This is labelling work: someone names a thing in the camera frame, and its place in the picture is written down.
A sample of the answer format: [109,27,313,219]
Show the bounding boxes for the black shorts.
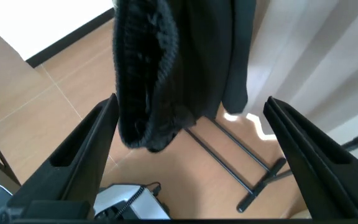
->
[111,0,258,154]

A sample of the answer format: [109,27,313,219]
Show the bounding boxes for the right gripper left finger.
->
[6,93,121,219]

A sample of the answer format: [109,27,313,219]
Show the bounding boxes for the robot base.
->
[0,119,172,221]

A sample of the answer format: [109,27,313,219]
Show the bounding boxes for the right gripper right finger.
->
[262,95,358,219]

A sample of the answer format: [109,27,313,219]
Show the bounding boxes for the black clothes rack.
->
[183,117,358,214]

